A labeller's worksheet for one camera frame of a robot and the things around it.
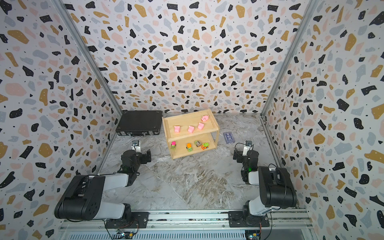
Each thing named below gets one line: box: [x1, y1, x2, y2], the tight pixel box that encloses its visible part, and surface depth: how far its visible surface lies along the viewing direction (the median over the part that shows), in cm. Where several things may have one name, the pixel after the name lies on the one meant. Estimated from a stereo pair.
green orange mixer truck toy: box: [186, 143, 193, 152], surface depth 99 cm
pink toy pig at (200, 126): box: [197, 122, 205, 130], surface depth 87 cm
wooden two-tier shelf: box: [162, 109, 220, 160], surface depth 91 cm
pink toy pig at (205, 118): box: [201, 115, 209, 122], surface depth 90 cm
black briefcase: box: [115, 110, 163, 138], surface depth 112 cm
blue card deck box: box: [223, 131, 235, 144], surface depth 108 cm
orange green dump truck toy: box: [201, 142, 210, 151], surface depth 100 cm
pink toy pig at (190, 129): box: [188, 125, 195, 134], surface depth 85 cm
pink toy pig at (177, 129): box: [174, 126, 181, 134], surface depth 85 cm
